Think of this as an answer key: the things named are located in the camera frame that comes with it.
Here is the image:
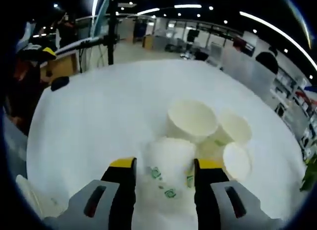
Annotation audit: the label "long ceiling light strip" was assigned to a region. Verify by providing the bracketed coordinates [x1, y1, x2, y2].
[239, 11, 317, 71]

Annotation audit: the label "black pouch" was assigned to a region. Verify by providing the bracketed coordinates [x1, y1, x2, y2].
[50, 76, 70, 92]

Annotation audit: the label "round ceiling spotlights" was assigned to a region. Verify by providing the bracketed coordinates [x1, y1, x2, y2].
[53, 0, 314, 79]

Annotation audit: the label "green-printed white paper cup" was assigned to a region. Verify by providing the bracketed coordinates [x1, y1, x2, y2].
[221, 142, 255, 182]
[136, 137, 198, 208]
[210, 108, 253, 148]
[166, 99, 219, 144]

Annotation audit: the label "white wall shelves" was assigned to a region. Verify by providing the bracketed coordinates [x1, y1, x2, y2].
[269, 66, 317, 156]

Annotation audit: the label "green potted plant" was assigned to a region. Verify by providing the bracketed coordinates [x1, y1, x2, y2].
[299, 153, 317, 192]

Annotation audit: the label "dark wall screen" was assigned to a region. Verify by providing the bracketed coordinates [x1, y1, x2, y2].
[232, 36, 256, 57]

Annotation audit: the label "black tripod stand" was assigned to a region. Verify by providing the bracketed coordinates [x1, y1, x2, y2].
[78, 0, 122, 73]

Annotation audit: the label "white table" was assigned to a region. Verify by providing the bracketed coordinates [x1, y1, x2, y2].
[26, 58, 308, 230]

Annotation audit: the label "grey chair back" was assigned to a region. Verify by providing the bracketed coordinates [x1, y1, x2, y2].
[220, 45, 277, 97]

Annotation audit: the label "wooden counter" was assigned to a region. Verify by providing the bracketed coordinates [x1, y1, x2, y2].
[39, 48, 81, 84]

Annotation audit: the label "short ceiling light strip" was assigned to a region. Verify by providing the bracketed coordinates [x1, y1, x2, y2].
[91, 0, 102, 17]
[135, 7, 160, 16]
[174, 3, 203, 9]

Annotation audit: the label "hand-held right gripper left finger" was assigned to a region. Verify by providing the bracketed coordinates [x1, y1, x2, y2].
[43, 156, 137, 230]

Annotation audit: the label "red blue wall banner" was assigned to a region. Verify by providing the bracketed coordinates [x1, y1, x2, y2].
[296, 86, 317, 109]

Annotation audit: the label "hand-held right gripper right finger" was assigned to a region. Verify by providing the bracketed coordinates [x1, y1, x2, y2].
[193, 158, 284, 230]

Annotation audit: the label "wooden cabinet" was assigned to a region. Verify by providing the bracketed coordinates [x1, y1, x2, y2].
[142, 34, 156, 51]

